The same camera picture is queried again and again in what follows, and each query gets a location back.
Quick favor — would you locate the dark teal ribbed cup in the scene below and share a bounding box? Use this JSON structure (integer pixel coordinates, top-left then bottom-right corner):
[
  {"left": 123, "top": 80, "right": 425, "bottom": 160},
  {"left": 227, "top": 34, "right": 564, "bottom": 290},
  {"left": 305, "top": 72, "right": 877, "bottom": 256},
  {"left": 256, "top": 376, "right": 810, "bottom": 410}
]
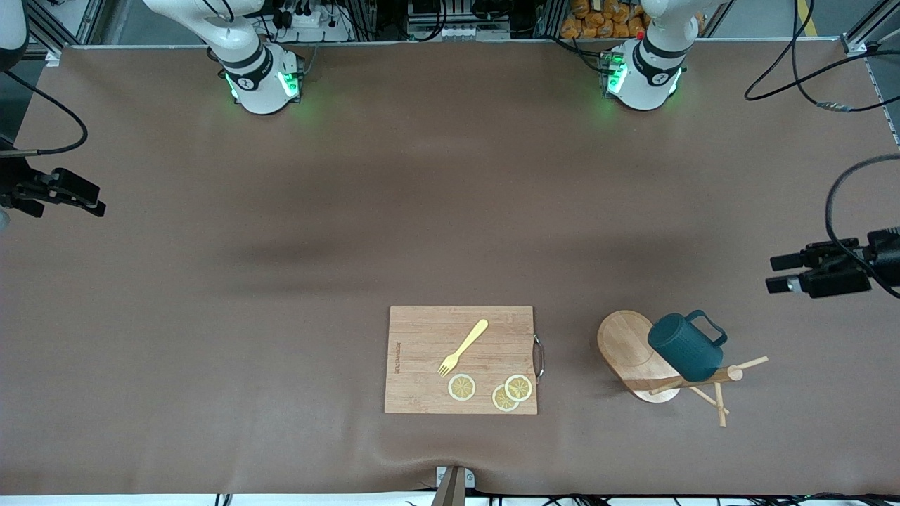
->
[{"left": 647, "top": 310, "right": 729, "bottom": 383}]

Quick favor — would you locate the wooden mug tree rack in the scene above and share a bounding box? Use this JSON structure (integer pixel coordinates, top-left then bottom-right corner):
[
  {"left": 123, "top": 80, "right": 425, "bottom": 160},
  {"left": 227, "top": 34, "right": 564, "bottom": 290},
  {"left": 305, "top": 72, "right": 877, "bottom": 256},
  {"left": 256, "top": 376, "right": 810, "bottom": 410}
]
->
[{"left": 596, "top": 309, "right": 769, "bottom": 428}]

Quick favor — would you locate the brown table cover mat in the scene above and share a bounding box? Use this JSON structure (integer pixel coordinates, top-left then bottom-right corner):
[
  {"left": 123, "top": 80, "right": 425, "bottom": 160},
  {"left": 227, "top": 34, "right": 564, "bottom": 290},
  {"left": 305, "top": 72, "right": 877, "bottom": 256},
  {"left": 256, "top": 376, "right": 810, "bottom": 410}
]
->
[{"left": 0, "top": 39, "right": 900, "bottom": 497}]

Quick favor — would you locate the white power strip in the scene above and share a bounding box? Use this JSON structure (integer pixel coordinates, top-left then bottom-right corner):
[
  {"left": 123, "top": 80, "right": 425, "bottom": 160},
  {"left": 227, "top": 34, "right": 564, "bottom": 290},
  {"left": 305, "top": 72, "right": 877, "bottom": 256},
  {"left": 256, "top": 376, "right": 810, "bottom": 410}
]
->
[{"left": 271, "top": 8, "right": 354, "bottom": 43}]

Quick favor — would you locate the bag of orange snacks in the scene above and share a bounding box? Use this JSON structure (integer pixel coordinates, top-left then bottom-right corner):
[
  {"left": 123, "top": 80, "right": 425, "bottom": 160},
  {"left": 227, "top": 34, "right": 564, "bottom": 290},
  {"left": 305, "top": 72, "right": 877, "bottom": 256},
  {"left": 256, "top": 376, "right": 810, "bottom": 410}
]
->
[{"left": 560, "top": 0, "right": 651, "bottom": 40}]

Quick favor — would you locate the yellow plastic fork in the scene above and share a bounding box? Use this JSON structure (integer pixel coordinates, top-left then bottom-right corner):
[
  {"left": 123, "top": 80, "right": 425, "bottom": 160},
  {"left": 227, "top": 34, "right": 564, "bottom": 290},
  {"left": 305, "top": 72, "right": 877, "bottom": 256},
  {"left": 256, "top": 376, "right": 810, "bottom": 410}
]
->
[{"left": 437, "top": 319, "right": 489, "bottom": 377}]

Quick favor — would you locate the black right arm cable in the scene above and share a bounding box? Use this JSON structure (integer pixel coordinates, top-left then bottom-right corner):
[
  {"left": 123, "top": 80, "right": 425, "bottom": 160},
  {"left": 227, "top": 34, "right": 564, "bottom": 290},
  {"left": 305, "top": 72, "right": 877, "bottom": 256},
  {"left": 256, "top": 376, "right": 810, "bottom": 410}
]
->
[{"left": 0, "top": 69, "right": 88, "bottom": 155}]

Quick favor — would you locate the aluminium frame post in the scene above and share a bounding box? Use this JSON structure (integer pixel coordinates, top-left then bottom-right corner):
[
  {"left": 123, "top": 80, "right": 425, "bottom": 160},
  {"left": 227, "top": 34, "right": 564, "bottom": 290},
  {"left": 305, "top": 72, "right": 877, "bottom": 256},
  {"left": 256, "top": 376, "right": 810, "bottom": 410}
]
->
[
  {"left": 840, "top": 0, "right": 900, "bottom": 57},
  {"left": 32, "top": 0, "right": 106, "bottom": 57}
]

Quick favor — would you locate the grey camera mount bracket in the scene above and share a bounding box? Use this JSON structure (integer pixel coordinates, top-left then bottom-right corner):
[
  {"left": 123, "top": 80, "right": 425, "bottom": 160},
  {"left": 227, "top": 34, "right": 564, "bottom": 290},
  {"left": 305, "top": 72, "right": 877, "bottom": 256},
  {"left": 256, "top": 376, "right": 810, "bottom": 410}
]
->
[{"left": 430, "top": 465, "right": 476, "bottom": 506}]

